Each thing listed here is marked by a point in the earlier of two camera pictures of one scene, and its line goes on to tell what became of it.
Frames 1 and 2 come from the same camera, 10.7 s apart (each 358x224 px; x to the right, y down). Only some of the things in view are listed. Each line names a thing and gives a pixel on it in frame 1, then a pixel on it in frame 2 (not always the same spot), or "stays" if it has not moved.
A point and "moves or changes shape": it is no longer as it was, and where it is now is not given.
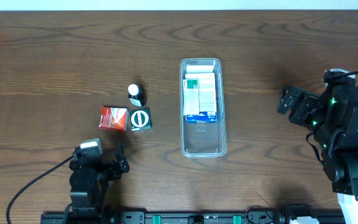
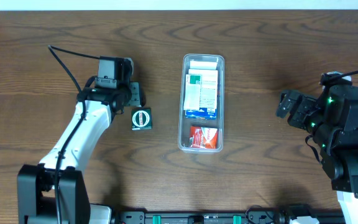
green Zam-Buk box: x=140 y=119 stays
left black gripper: x=117 y=165 -> x=136 y=94
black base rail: x=97 y=217 stays
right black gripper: x=299 y=106 stays
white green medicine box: x=191 y=96 moves or changes shape
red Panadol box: x=115 y=118 -> x=204 y=137
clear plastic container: x=203 y=107 stays
